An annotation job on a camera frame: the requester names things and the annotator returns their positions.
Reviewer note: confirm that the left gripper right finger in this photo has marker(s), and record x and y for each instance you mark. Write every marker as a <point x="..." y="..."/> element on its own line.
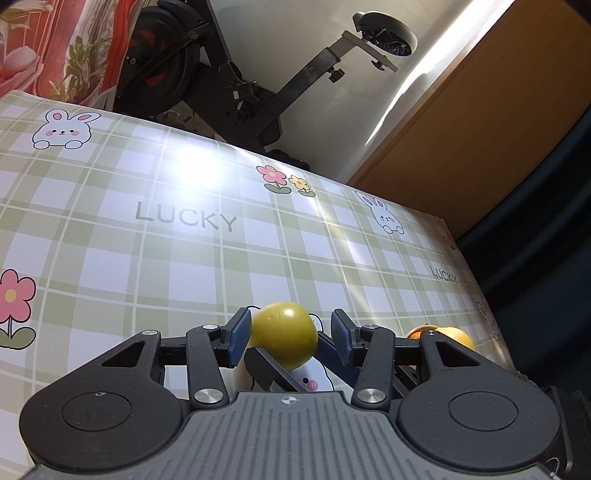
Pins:
<point x="374" y="386"/>

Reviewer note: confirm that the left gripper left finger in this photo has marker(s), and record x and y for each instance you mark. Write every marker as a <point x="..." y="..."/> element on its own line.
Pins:
<point x="203" y="350"/>

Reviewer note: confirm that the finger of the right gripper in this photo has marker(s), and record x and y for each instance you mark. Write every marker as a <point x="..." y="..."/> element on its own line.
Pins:
<point x="266" y="371"/>
<point x="405" y="377"/>

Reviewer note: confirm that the bright orange tangerine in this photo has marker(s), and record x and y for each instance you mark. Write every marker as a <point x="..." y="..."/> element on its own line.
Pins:
<point x="416" y="332"/>

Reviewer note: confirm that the yellow-green apple far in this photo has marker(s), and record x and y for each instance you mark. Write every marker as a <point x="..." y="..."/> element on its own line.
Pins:
<point x="285" y="330"/>

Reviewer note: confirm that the dark teal curtain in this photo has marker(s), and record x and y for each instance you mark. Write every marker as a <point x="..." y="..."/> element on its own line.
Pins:
<point x="531" y="258"/>

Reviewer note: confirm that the black exercise bike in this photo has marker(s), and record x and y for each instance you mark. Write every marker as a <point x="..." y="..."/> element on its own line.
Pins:
<point x="177" y="54"/>

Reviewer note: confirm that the wooden panel door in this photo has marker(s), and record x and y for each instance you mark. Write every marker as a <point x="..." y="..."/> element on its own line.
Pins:
<point x="490" y="118"/>

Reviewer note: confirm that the red printed backdrop curtain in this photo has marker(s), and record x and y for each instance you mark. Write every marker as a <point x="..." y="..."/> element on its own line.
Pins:
<point x="67" y="51"/>

